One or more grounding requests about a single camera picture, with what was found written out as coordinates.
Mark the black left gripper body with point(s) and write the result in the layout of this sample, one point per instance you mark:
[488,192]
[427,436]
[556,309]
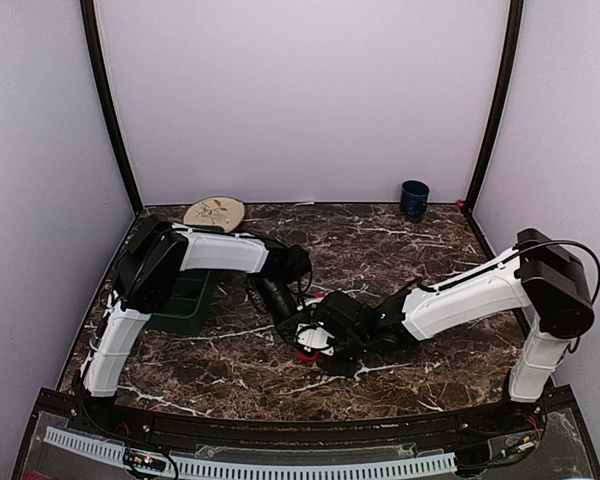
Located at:
[269,290]

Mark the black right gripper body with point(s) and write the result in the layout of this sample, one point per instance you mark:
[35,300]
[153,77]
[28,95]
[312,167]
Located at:
[355,347]

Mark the red Santa Christmas sock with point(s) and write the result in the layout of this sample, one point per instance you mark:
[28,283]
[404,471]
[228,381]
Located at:
[308,356]

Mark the green plastic divider tray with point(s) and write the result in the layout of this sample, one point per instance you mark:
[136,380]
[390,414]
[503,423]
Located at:
[177,293]

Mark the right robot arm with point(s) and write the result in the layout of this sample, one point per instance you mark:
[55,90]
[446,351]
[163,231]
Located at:
[537,272]

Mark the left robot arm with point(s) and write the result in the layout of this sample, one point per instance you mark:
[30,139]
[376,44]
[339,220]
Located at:
[125,314]

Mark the beige decorated plate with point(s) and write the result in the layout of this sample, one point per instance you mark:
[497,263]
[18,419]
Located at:
[218,212]

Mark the dark blue mug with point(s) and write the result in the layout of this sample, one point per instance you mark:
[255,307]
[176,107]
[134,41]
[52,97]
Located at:
[414,200]

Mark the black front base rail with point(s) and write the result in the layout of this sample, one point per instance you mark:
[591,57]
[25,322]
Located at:
[461,429]

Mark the white slotted cable duct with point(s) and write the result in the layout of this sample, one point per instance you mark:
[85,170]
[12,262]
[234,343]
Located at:
[241,463]

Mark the left black frame post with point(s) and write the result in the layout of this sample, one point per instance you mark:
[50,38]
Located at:
[106,100]

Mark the black frame post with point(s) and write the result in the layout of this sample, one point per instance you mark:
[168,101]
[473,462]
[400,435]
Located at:
[106,100]
[505,70]

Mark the right black frame post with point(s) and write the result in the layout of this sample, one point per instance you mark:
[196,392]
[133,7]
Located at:
[505,70]

